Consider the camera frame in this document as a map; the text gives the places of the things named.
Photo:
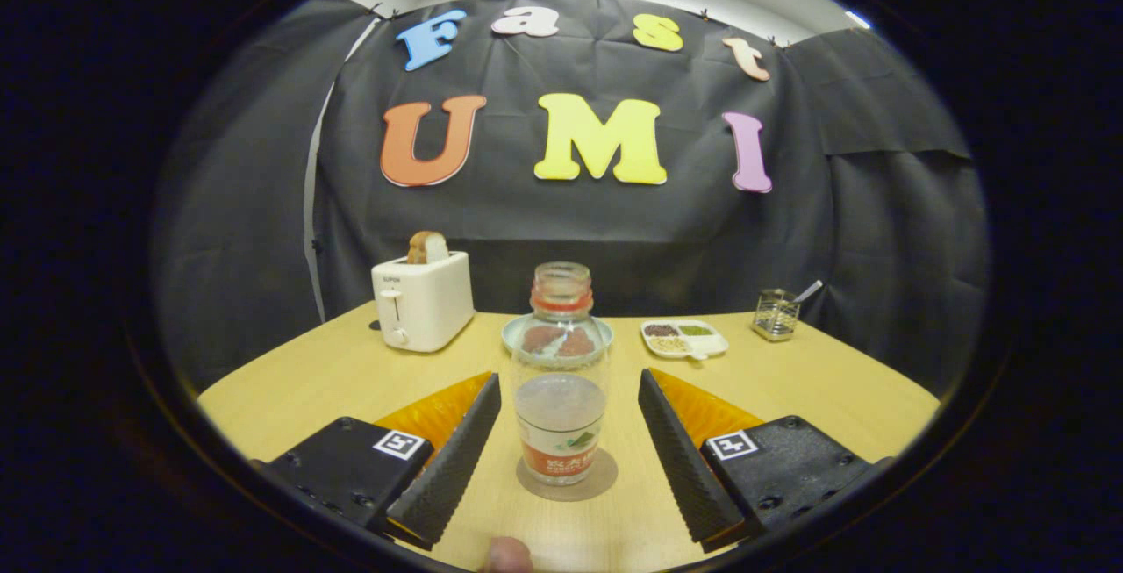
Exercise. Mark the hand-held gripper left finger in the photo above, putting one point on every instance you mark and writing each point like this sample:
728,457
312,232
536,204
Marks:
447,472

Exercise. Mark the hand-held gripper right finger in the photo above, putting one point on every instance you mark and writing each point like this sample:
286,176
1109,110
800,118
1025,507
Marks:
689,468

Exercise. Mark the round brown coaster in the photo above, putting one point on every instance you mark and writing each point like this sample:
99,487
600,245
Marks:
605,478

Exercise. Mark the clear plastic juice bottle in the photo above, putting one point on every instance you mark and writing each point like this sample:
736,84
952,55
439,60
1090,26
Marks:
560,424

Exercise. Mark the white divided grain dish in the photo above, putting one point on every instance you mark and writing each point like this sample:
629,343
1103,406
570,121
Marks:
684,340

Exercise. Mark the pale green plate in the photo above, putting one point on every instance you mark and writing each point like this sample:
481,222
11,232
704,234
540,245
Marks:
510,332

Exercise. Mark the brown meat slice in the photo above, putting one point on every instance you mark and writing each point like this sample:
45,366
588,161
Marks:
577,345
540,339

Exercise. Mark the wooden table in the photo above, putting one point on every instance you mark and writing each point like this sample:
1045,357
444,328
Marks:
307,380

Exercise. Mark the white toaster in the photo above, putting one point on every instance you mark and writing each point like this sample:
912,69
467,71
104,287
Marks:
425,305

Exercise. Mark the metal spoon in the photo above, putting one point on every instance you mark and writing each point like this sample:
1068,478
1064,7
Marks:
809,290

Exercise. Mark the toasted bread slice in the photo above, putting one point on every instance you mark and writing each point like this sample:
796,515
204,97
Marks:
428,248

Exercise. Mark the small ceiling light panel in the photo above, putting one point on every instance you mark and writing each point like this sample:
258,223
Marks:
857,19

